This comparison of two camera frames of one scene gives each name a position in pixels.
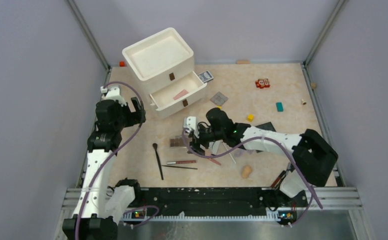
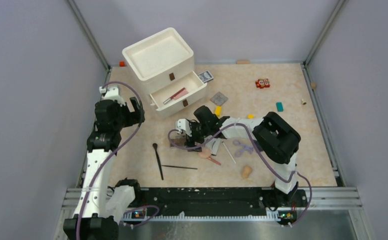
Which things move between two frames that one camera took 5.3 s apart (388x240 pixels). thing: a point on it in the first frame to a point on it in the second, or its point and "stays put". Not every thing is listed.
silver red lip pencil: [182, 162] to [171, 97]
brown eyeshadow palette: [177, 142] stays put
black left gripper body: [126, 118] stays put
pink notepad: [181, 94] stays put
